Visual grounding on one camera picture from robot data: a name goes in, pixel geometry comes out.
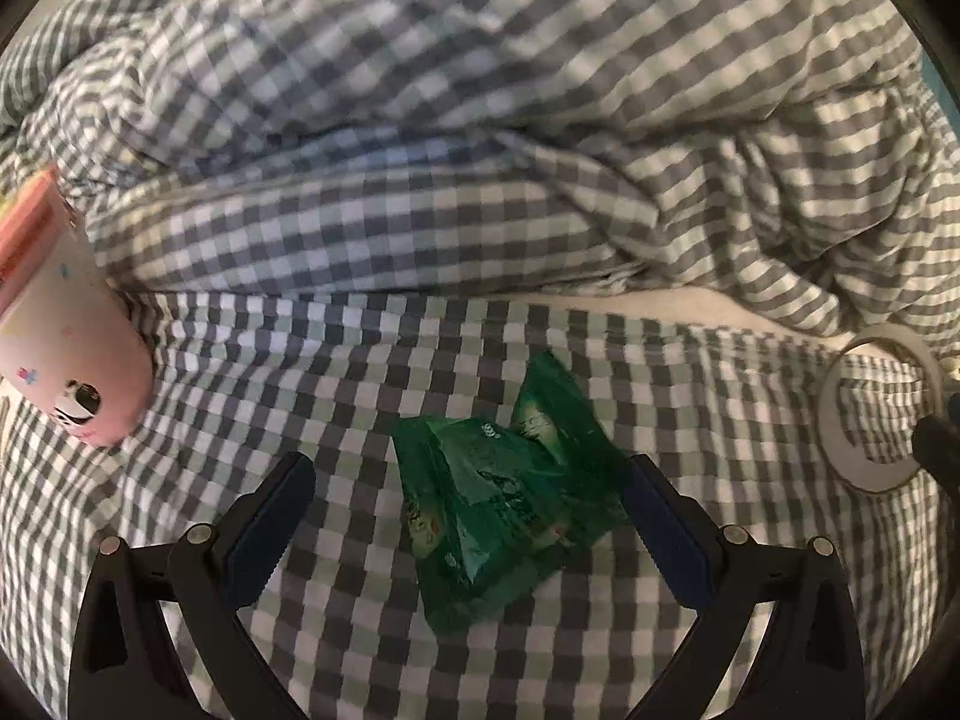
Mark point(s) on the grey checkered duvet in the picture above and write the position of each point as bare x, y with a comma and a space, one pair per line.
450, 127

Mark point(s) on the white tape roll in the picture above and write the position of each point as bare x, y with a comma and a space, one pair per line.
836, 420

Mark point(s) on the grey checkered bed sheet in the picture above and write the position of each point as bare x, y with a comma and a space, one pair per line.
300, 390

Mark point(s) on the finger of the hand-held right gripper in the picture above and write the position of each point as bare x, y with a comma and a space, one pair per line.
941, 446

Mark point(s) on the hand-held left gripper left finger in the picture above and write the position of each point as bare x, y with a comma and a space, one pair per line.
270, 532

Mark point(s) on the green plastic packet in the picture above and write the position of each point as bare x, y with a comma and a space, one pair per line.
495, 517

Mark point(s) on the pink water bottle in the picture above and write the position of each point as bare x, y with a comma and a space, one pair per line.
67, 330

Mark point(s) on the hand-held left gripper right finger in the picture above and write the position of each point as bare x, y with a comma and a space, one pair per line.
675, 540

